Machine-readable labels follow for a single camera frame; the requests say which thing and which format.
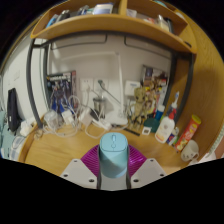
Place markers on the crumpled white plastic bag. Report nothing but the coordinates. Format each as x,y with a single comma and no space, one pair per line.
26,128

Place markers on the white blue spray bottle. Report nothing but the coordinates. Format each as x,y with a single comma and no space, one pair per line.
173,106

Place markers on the checked bedding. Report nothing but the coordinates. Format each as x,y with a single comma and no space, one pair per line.
13,146

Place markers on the brown tree creature figurine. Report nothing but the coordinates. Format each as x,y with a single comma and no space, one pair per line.
141,103

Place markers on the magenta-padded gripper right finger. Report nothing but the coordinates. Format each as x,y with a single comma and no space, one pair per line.
149,170

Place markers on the white wall box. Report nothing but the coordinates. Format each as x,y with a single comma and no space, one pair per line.
132,88

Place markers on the wooden shelf unit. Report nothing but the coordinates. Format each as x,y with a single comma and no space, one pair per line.
110,25

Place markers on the white power strip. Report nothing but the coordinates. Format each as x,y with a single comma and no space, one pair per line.
103,125

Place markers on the light blue computer mouse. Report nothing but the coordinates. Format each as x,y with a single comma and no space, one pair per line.
114,153

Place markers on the white multi-port charger block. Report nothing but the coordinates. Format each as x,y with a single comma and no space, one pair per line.
67,116

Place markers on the stainless steel cup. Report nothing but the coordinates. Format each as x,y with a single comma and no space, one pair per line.
99,106

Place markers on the clear snack bag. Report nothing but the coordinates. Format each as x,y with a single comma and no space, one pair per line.
38,134

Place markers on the red yellow snack canister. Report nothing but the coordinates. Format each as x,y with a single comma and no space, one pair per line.
188,133

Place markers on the robot model kit box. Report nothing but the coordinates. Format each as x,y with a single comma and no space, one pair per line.
61,90

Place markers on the small white charger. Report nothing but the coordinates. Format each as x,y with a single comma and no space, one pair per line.
85,116

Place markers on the grey metal frame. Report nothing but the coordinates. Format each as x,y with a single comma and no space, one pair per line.
30,83

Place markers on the white printed mug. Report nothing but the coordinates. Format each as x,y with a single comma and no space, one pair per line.
189,150

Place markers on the clear-domed white container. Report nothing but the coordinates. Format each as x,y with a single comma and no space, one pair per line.
51,120

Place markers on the white wall socket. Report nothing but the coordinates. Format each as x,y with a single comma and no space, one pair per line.
86,85
101,86

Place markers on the small blue red bottle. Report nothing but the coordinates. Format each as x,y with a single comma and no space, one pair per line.
173,136

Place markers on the white red-capped lotion bottle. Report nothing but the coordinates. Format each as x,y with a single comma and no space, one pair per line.
165,130

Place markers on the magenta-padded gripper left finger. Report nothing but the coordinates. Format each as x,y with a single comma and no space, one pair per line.
77,171

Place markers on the colourful printed figure box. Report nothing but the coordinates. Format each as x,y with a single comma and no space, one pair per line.
153,73

